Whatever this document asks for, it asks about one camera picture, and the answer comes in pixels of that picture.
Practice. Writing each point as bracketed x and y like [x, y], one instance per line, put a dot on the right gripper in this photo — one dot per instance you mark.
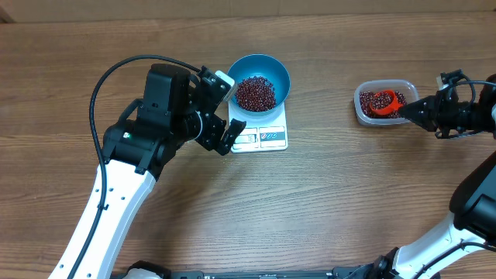
[432, 109]

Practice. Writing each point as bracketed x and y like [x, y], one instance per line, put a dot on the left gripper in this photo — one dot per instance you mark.
[217, 125]

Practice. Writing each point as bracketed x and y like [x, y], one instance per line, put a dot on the red measuring scoop blue handle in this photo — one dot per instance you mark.
[385, 103]

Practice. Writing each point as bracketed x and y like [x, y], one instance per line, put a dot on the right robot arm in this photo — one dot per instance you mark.
[470, 225]

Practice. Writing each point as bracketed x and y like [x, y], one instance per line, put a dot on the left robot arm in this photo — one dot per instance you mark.
[178, 105]

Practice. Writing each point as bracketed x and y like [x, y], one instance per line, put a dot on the white digital kitchen scale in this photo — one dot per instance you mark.
[264, 131]

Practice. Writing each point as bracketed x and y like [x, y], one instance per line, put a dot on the red beans in bowl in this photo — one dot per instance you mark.
[256, 94]

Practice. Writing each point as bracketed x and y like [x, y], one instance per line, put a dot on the blue bowl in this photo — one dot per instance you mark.
[265, 66]

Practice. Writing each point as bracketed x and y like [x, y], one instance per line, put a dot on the red adzuki beans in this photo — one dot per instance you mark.
[365, 98]

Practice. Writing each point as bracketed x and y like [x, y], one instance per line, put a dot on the clear plastic food container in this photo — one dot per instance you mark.
[402, 86]

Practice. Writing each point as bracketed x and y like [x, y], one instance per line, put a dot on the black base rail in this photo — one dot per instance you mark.
[143, 269]

